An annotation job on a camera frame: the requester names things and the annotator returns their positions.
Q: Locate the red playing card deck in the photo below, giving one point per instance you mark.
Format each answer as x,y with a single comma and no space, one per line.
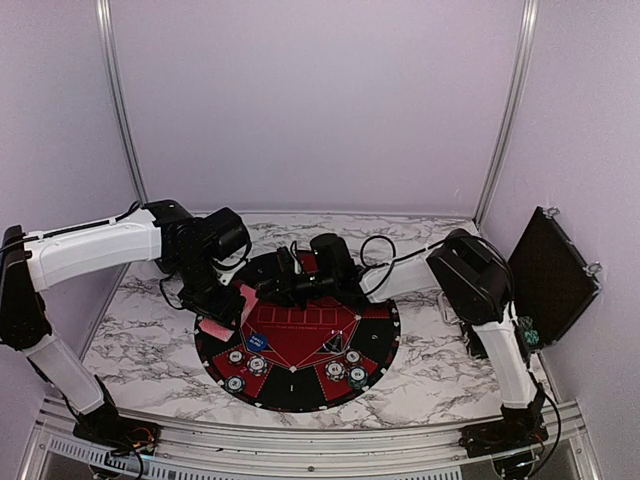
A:
225,324

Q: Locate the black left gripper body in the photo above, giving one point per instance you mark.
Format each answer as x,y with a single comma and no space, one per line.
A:
199,289

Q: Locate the aluminium frame post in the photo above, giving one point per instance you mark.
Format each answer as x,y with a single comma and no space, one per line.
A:
110,54
515,91

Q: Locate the right aluminium frame post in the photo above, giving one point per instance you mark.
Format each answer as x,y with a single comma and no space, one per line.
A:
515,91

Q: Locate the black poker chip case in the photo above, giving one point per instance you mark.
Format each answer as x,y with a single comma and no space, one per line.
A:
553,283

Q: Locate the clear round dealer button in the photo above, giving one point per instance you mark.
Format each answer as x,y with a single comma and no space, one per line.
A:
335,342

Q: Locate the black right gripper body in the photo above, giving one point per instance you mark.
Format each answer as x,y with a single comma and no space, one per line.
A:
297,292

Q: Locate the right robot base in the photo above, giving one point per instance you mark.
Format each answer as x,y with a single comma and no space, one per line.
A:
511,444

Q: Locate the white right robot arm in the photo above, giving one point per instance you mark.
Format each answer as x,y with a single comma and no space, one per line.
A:
473,276

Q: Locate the aluminium front rail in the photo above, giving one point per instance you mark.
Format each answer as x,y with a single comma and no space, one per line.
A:
188,449

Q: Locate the left aluminium frame post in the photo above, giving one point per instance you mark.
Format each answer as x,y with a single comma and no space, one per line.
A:
110,54

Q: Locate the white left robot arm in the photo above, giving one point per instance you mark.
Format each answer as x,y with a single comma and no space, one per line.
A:
54,282

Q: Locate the round red black poker mat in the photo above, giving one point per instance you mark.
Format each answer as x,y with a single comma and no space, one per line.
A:
296,381

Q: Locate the red brown poker chip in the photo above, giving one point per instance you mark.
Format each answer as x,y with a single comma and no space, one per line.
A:
235,357
353,357

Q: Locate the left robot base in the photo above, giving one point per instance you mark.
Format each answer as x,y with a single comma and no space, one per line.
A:
107,427

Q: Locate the blue small blind button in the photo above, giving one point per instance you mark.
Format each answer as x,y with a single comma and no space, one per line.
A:
257,343

